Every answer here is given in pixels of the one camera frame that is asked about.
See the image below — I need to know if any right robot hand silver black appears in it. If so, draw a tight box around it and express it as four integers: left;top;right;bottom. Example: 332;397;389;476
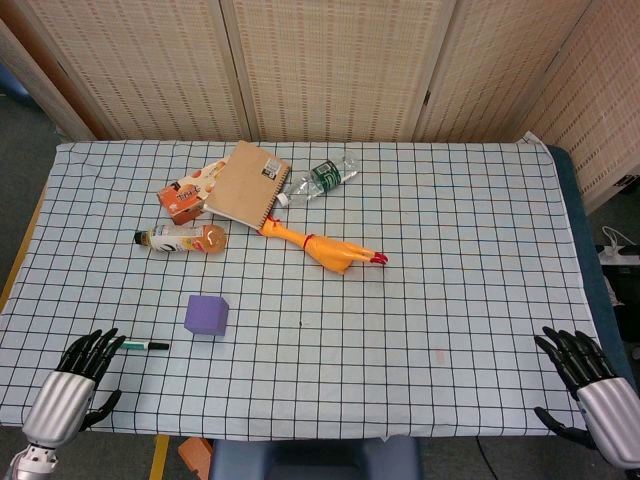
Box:
533;326;640;466

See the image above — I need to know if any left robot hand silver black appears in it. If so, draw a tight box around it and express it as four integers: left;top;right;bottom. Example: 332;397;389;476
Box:
22;327;126;449

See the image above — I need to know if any green marker black cap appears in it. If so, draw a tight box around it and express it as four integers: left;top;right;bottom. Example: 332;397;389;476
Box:
115;338;171;353

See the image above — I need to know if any purple foam cube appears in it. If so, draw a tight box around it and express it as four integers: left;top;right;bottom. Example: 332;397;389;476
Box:
183;294;231;342

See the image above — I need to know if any blue robot base seat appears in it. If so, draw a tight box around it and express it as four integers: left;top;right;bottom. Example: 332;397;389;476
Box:
208;435;423;480

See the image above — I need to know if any black equipment case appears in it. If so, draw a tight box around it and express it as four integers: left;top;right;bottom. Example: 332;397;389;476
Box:
601;259;640;347

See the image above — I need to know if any orange box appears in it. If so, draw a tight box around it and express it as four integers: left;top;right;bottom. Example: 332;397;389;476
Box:
178;435;215;474

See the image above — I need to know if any orange juice bottle black cap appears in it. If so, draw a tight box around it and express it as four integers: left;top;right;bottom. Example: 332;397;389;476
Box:
132;222;230;258

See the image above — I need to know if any blue checked tablecloth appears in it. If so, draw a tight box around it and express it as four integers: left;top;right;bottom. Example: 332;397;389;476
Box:
0;130;602;444

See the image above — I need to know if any orange drink carton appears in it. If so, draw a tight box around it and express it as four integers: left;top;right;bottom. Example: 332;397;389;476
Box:
157;155;232;227

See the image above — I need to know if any brown spiral notebook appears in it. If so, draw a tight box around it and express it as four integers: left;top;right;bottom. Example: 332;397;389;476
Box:
203;140;293;232

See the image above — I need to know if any yellow rubber chicken toy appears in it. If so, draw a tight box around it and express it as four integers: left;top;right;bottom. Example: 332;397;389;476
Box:
259;215;390;277

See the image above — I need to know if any clear water bottle green label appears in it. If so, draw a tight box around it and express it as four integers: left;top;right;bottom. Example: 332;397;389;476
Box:
277;150;362;208

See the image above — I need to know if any woven folding screen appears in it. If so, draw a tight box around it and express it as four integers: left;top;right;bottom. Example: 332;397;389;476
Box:
0;0;640;214

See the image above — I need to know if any white power strip with cable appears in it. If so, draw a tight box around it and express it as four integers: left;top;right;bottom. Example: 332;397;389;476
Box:
596;225;640;265

